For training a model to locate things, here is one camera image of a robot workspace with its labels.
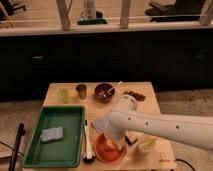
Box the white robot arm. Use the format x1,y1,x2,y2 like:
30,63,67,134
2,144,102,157
104,94,213,152

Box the green plastic tray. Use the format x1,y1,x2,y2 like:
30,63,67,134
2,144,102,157
23,106,85,168

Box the grey cloth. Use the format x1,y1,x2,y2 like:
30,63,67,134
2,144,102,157
92,116,106,133

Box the green translucent cup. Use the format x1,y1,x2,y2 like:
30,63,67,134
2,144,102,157
58,89,69,103

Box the white mug on green tray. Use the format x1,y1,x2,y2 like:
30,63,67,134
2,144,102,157
77,0,107,25

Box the brown block eraser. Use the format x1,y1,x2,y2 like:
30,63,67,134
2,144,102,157
125,132,138,145

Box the white handled brush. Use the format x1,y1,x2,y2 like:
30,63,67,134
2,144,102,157
83,120,95,164

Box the grey sponge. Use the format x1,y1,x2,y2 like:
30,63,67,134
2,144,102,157
40,127,63,142

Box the dark brown bowl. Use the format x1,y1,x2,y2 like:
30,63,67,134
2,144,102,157
94,83,115,103

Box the black cable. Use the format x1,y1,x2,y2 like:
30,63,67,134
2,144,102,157
175,158,198,171

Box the black stand pole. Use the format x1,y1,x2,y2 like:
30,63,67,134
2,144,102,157
8,123,25,171

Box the bunch of dark grapes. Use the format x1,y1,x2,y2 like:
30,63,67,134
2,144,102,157
124,90,146,101

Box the orange-red bowl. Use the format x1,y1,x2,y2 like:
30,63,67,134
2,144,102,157
94,134,127,163

